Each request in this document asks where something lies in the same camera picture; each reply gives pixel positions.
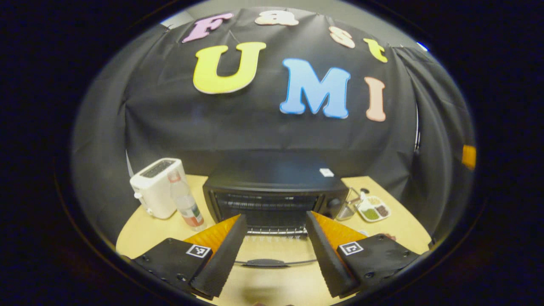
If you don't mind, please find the metal wire oven rack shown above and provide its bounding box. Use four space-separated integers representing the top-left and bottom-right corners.
246 227 309 237

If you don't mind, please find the black electric oven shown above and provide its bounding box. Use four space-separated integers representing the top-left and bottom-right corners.
203 153 350 268

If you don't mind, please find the white divided plate with beans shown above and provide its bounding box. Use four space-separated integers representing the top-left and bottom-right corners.
358 195 391 223

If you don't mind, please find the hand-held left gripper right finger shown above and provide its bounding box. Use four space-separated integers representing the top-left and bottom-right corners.
305 211 422 298

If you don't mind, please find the white toaster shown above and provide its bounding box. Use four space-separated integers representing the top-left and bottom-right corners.
130 158 188 220

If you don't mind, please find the clear plastic water bottle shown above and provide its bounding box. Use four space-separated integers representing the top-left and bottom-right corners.
167 170 206 232

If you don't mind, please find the small metal wire basket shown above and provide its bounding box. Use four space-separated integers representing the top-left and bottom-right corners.
335 187 362 221

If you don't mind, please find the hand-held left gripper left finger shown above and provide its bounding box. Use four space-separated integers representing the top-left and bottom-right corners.
131 214 248 298

